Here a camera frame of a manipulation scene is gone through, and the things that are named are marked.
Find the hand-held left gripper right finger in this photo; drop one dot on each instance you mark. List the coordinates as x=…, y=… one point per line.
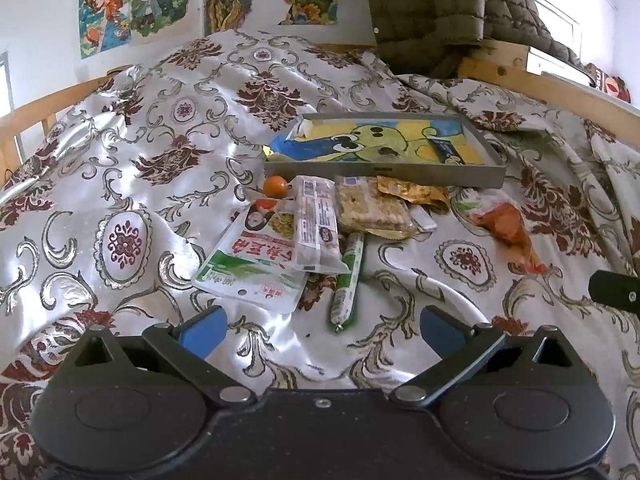
x=442, y=332

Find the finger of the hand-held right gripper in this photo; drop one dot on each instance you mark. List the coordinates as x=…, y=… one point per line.
x=617, y=292

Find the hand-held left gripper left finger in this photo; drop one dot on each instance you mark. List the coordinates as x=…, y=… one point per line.
x=202, y=332

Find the white green snack pouch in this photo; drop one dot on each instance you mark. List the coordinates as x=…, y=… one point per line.
x=250, y=260

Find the green sausage stick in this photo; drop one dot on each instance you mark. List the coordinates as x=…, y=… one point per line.
x=350, y=275

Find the orange chicken leg packet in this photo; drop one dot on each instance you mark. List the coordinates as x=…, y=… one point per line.
x=505, y=225

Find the clear rice cracker packet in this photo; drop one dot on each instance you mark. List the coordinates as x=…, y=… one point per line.
x=372, y=207

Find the gold foil wrapper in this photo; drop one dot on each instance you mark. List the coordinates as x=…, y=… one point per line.
x=410, y=192

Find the long clear white-label packet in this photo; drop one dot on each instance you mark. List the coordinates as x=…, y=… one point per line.
x=317, y=220

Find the grey rectangular tray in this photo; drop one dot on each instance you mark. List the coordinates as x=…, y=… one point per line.
x=385, y=172

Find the small white sachet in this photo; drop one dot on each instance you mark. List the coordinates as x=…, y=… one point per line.
x=424, y=220

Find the small orange fruit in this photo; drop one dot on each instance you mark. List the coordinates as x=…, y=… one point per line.
x=276, y=187

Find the floral printed blanket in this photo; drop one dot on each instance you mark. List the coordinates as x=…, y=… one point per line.
x=150, y=160

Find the cartoon drawing paper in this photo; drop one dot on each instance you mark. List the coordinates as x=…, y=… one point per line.
x=360, y=142

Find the red brown box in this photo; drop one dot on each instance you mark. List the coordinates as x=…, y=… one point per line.
x=607, y=80

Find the olive quilted jacket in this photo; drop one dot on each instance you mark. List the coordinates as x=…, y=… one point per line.
x=440, y=10

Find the wooden bed frame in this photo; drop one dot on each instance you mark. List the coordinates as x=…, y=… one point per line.
x=500, y=67

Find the cartoon children wall poster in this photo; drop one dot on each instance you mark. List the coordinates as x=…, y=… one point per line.
x=135, y=5

